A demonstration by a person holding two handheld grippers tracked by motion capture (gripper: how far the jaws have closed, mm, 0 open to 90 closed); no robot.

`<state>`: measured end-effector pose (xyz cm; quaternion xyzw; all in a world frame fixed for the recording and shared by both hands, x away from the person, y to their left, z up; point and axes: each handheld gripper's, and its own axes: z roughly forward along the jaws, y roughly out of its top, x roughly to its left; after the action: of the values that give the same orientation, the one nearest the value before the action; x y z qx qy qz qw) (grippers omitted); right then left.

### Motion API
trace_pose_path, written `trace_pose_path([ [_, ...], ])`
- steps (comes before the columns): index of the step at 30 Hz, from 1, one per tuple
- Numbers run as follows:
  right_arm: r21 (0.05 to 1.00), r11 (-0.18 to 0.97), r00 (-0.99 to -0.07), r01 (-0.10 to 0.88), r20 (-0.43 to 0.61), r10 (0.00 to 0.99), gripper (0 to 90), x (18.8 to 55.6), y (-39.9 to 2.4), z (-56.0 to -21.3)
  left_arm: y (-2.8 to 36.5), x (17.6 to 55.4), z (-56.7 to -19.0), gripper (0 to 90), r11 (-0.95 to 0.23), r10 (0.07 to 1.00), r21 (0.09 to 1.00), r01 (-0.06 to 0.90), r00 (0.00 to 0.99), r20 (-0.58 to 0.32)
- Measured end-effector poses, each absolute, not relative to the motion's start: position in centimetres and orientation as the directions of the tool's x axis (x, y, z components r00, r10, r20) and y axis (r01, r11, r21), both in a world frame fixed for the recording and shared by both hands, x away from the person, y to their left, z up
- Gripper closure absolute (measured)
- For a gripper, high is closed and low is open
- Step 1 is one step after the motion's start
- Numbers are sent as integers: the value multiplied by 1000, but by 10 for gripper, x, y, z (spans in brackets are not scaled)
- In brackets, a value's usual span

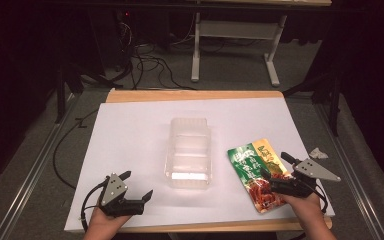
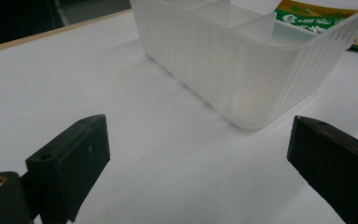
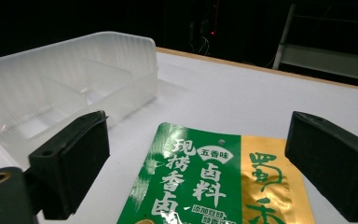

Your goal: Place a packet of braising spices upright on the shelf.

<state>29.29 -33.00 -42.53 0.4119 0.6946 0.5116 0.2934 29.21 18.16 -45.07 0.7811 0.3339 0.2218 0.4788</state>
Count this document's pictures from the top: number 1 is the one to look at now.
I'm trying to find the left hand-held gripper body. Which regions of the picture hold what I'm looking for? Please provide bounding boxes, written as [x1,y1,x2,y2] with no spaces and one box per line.
[98,172,146,218]

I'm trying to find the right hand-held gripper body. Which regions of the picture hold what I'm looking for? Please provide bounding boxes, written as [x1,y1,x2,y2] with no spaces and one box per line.
[269,158,342,199]

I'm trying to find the green and red snack packet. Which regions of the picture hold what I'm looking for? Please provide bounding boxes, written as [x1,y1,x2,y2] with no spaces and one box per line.
[226,138,294,214]

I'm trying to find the clear plastic container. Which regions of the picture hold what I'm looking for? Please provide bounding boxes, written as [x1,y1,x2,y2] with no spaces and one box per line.
[164,117,213,190]

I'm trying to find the person's left hand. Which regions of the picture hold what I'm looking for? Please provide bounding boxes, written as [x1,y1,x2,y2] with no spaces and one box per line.
[88,204,133,235]

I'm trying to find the person's right hand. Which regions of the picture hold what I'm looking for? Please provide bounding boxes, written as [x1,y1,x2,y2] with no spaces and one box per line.
[277,191,324,222]

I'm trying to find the crumpled white paper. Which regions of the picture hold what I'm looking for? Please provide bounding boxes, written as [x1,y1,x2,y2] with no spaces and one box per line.
[308,147,329,160]

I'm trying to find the white paper sheet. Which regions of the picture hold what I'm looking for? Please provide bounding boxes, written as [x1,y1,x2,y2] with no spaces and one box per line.
[63,97,336,233]

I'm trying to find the black metal stand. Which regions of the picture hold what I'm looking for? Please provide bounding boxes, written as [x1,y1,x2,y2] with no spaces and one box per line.
[53,63,85,125]
[282,71,345,138]

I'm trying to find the wooden table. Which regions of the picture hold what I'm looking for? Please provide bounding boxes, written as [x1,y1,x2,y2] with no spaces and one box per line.
[104,88,333,234]

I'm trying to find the black computer tower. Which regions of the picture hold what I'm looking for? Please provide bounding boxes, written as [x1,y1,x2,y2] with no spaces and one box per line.
[89,9,135,76]

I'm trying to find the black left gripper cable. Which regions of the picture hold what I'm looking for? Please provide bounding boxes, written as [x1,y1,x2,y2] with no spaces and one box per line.
[79,181,109,233]

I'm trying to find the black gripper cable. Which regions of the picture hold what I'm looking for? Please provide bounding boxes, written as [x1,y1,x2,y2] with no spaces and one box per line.
[79,181,109,233]
[312,181,329,215]

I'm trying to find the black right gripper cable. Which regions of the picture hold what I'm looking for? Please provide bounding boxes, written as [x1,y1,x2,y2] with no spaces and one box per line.
[312,181,329,215]

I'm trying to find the metal floor rail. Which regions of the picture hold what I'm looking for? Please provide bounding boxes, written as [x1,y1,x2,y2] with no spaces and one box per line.
[315,103,384,240]
[0,95,78,240]

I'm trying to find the black floor cable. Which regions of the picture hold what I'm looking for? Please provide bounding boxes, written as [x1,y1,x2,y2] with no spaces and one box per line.
[52,109,99,191]

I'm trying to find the tangle of black cables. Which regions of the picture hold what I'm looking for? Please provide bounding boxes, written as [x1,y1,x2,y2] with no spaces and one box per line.
[113,19,198,92]

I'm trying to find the white metal desk frame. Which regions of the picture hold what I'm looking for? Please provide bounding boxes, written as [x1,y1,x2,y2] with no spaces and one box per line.
[186,0,333,88]

